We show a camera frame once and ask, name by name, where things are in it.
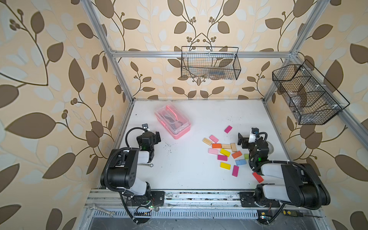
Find right wire basket black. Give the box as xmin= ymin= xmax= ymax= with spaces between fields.
xmin=272 ymin=59 xmax=350 ymax=125

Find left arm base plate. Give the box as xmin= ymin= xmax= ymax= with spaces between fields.
xmin=127 ymin=190 xmax=165 ymax=207

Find wooden block upright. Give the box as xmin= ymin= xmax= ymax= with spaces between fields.
xmin=231 ymin=143 xmax=238 ymax=152

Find red block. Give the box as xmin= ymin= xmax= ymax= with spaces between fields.
xmin=252 ymin=172 xmax=264 ymax=184

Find small silver wrench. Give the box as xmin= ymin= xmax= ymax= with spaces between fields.
xmin=139 ymin=163 xmax=154 ymax=167

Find large silver wrench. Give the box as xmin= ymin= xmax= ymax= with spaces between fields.
xmin=89 ymin=203 xmax=116 ymax=218

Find yellow block upper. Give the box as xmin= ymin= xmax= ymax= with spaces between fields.
xmin=219 ymin=149 xmax=231 ymax=157

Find yellow block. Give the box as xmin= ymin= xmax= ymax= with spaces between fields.
xmin=219 ymin=149 xmax=231 ymax=157
xmin=220 ymin=162 xmax=231 ymax=170

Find yellow black screwdriver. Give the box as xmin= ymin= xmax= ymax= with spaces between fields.
xmin=283 ymin=209 xmax=321 ymax=218

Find blue block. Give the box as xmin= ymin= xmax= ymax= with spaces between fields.
xmin=235 ymin=159 xmax=247 ymax=166

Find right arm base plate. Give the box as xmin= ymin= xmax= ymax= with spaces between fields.
xmin=239 ymin=192 xmax=280 ymax=208

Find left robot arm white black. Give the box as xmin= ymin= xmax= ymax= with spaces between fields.
xmin=100 ymin=124 xmax=161 ymax=207

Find yellow block lower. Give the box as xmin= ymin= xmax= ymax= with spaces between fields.
xmin=220 ymin=162 xmax=231 ymax=170

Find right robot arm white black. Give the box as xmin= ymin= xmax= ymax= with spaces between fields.
xmin=237 ymin=129 xmax=331 ymax=210

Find wire basket black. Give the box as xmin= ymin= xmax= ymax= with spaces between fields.
xmin=181 ymin=46 xmax=242 ymax=81
xmin=272 ymin=59 xmax=350 ymax=125

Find white tape roll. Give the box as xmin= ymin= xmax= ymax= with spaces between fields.
xmin=266 ymin=141 xmax=274 ymax=154

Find orange block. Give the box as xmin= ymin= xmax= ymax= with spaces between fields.
xmin=212 ymin=143 xmax=222 ymax=149

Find red-orange block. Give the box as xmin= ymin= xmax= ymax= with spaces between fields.
xmin=232 ymin=151 xmax=242 ymax=159

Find pink plastic toolbox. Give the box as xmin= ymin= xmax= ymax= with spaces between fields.
xmin=155 ymin=104 xmax=191 ymax=140

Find wooden block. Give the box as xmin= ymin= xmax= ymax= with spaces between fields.
xmin=221 ymin=144 xmax=232 ymax=149
xmin=231 ymin=143 xmax=238 ymax=152
xmin=202 ymin=138 xmax=212 ymax=146

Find magenta block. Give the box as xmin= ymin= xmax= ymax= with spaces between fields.
xmin=224 ymin=126 xmax=232 ymax=134
xmin=232 ymin=165 xmax=239 ymax=177
xmin=217 ymin=155 xmax=228 ymax=162

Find light pink block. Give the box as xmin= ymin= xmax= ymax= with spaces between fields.
xmin=208 ymin=148 xmax=219 ymax=155
xmin=209 ymin=135 xmax=219 ymax=143

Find back wire basket black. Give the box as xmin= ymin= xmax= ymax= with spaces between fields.
xmin=181 ymin=46 xmax=242 ymax=81

